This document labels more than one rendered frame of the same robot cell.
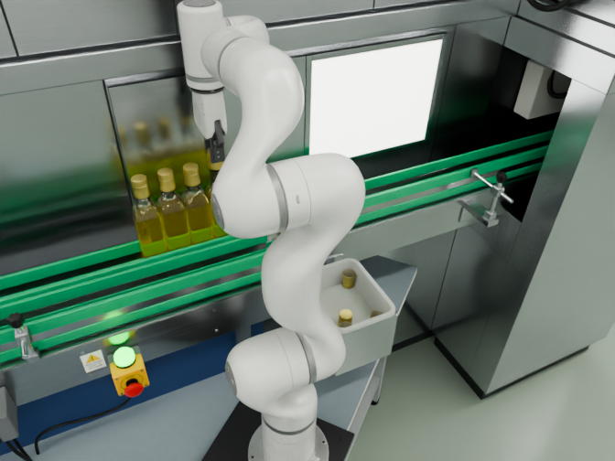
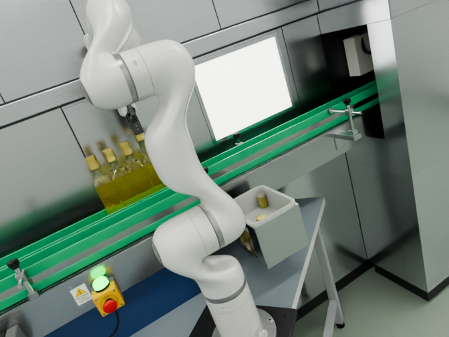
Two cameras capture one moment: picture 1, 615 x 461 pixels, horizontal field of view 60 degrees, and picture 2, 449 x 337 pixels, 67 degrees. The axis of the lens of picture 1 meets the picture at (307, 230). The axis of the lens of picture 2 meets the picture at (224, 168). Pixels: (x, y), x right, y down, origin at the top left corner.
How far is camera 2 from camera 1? 0.47 m
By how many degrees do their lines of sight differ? 20
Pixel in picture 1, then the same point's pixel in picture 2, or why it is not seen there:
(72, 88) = (43, 116)
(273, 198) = (115, 64)
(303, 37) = not seen: hidden behind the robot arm
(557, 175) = (389, 90)
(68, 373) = (64, 307)
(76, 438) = not seen: outside the picture
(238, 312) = not seen: hidden behind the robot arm
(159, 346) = (129, 275)
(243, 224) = (99, 87)
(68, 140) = (48, 152)
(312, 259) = (170, 118)
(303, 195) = (138, 59)
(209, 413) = (182, 327)
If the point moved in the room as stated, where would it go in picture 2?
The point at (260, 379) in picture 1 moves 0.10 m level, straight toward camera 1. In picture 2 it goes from (174, 241) to (173, 267)
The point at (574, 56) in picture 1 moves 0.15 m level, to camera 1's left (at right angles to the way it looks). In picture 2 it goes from (361, 10) to (323, 23)
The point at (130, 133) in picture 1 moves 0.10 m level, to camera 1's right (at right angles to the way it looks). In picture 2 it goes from (85, 137) to (111, 128)
